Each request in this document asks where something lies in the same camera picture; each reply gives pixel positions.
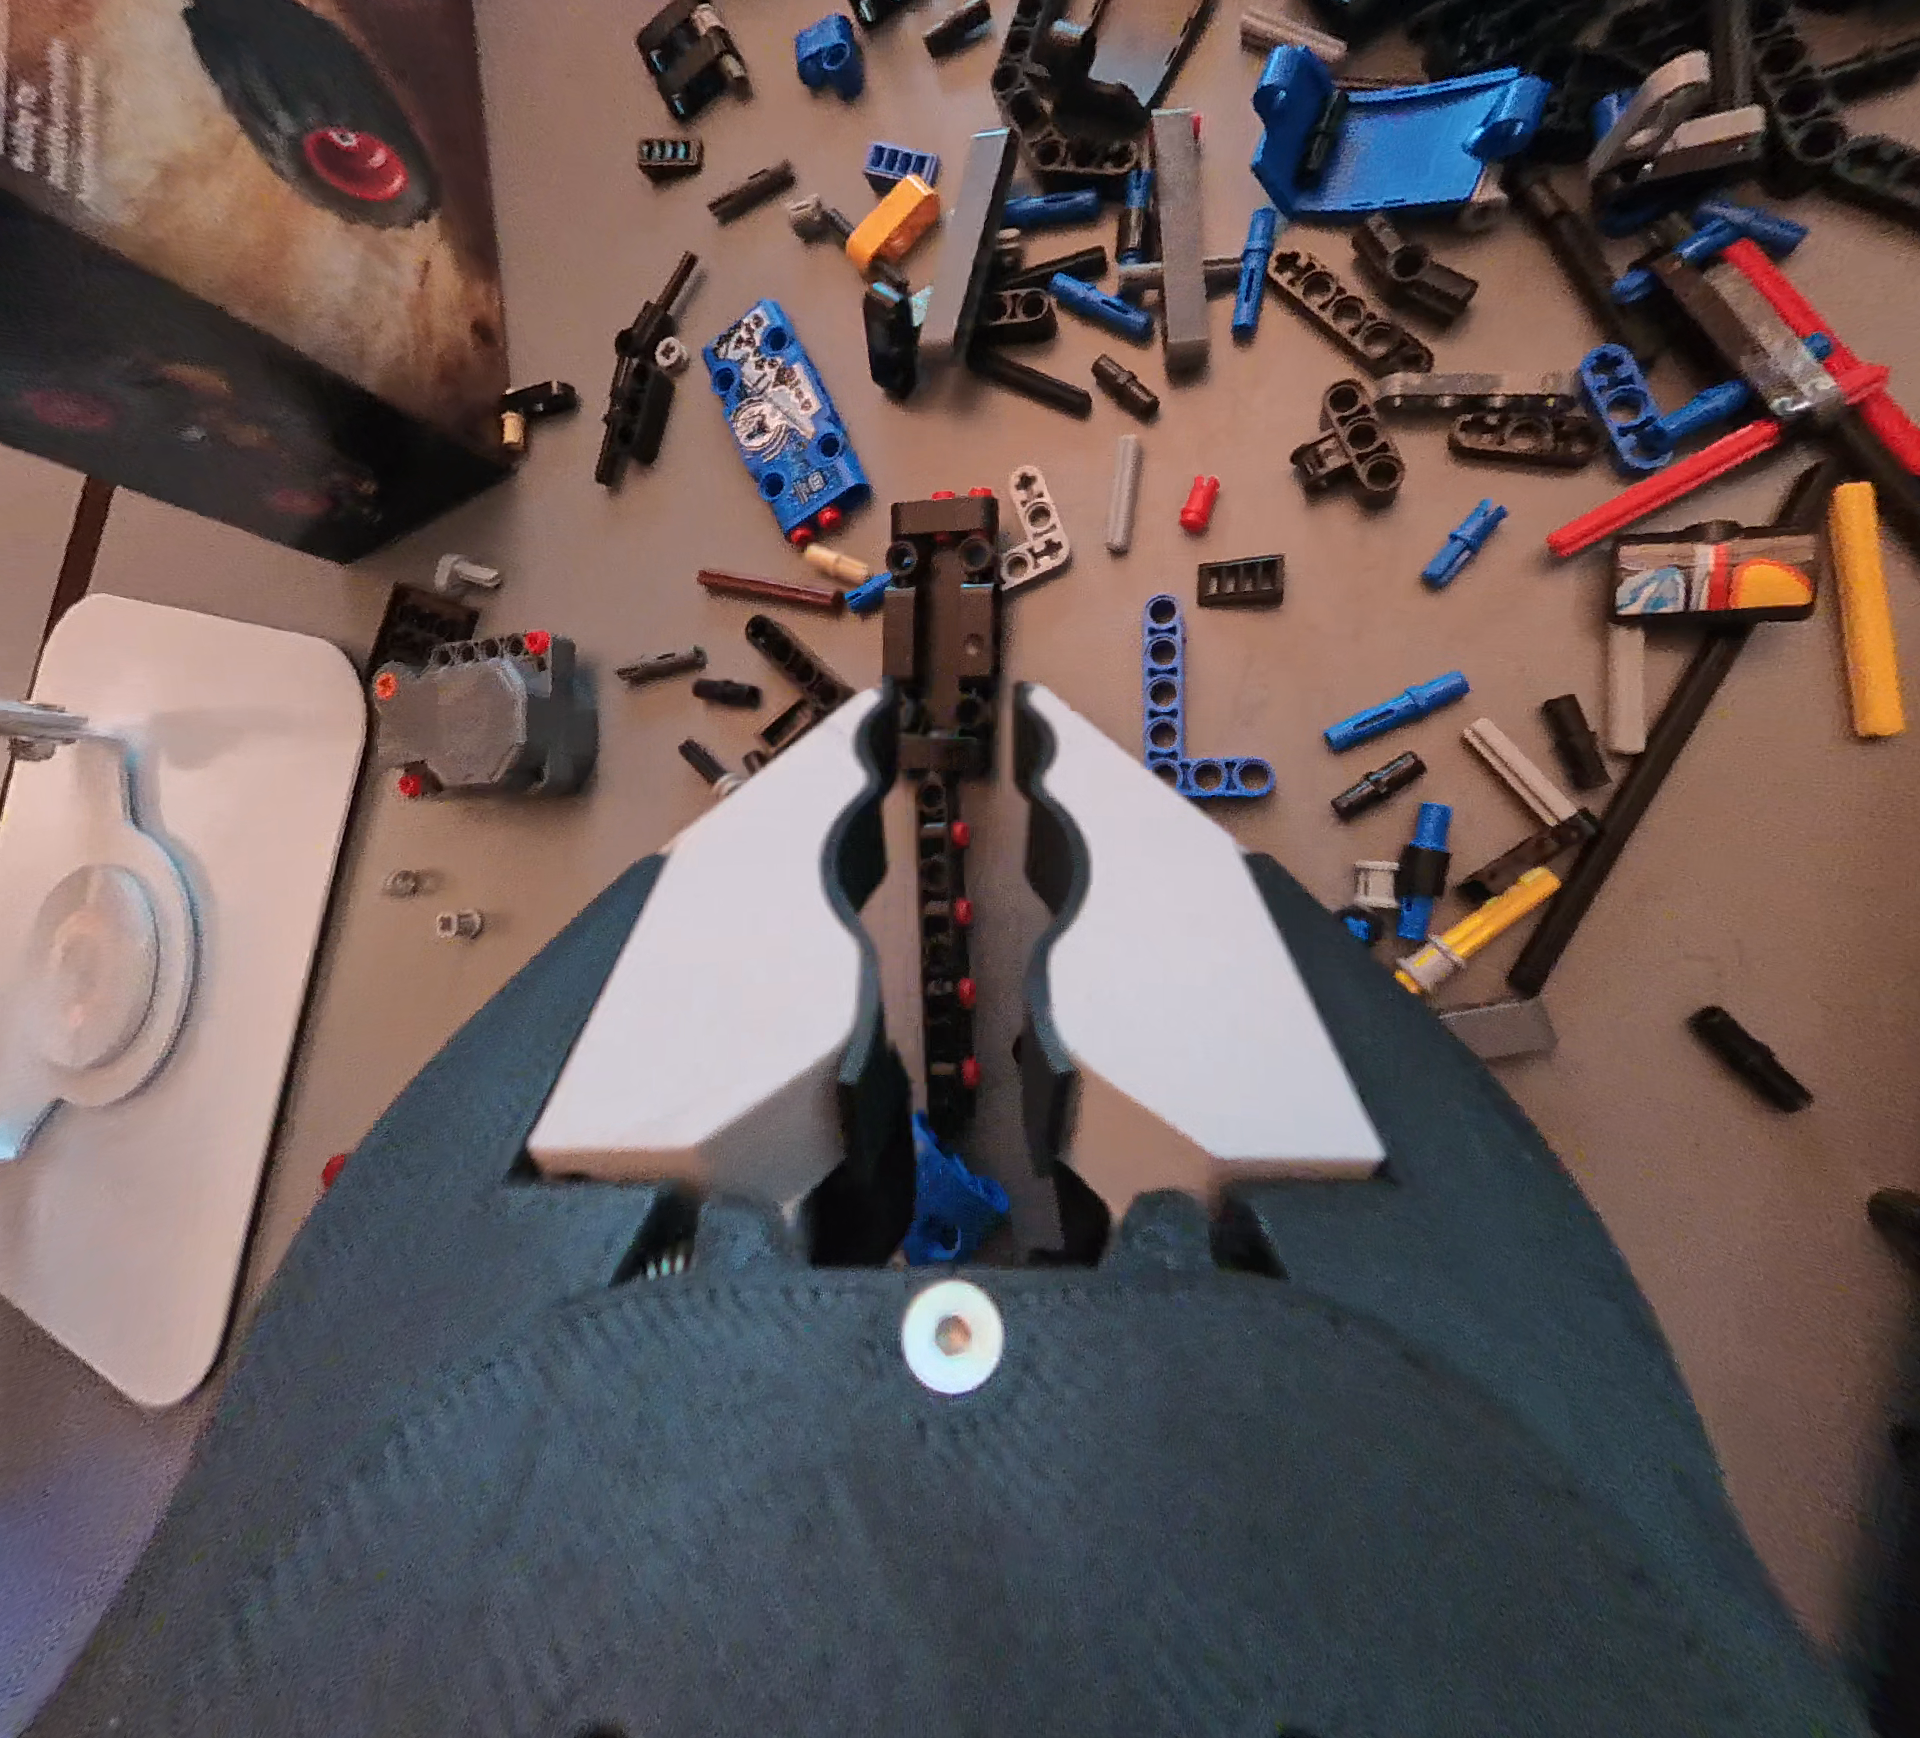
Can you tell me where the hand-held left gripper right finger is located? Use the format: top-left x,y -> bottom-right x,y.
1014,689 -> 1387,1216

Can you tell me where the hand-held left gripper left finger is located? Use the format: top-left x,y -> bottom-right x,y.
524,689 -> 907,1216

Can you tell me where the blue L-shaped toy beam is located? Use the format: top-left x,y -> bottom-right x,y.
1137,591 -> 1280,806

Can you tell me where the grey toy motor block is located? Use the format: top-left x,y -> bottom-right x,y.
367,627 -> 606,806

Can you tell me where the grey desk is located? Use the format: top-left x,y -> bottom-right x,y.
0,0 -> 1920,1738

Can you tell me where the brown toy axle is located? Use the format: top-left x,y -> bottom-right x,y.
698,561 -> 845,618

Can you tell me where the black square toy tile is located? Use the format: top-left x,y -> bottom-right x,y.
363,581 -> 484,678

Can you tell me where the white document stand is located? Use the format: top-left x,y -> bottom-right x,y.
0,591 -> 372,1415

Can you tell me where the short black toy beam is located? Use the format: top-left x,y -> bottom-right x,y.
1684,1001 -> 1816,1118

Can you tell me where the blue printed toy panel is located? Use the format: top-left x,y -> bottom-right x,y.
699,295 -> 875,551

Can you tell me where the black pin assembly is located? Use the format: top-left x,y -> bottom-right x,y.
592,250 -> 706,489

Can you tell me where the black tile with colourful print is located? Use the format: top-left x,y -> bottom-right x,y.
1608,538 -> 1826,634

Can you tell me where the red toy axle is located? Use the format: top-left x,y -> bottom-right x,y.
1543,417 -> 1789,565

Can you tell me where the yellow toy axle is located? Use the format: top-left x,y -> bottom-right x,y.
1828,482 -> 1910,737

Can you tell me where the small orange toy piece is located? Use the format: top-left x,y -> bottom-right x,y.
841,176 -> 943,279

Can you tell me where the pile of toy building pieces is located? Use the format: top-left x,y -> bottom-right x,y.
855,0 -> 1920,1005

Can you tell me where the blue curved toy panel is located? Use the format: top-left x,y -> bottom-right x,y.
1245,41 -> 1558,227

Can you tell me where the blue angled toy piece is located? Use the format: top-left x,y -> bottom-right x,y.
791,13 -> 869,102

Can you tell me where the black toy connector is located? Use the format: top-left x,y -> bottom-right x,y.
628,0 -> 755,124

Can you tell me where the toy truck set box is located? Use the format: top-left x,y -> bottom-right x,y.
0,0 -> 516,567

